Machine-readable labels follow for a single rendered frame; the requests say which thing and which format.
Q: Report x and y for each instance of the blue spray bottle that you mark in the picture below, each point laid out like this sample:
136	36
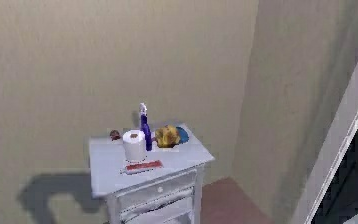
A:
146	130

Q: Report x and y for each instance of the white toilet paper roll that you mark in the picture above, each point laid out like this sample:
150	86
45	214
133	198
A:
134	146

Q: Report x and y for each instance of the small brown round object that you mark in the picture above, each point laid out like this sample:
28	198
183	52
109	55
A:
115	134

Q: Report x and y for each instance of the white bedside table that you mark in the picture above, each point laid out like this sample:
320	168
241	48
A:
113	173

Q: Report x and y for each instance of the white framed dark window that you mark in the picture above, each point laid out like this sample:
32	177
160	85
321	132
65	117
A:
348	173

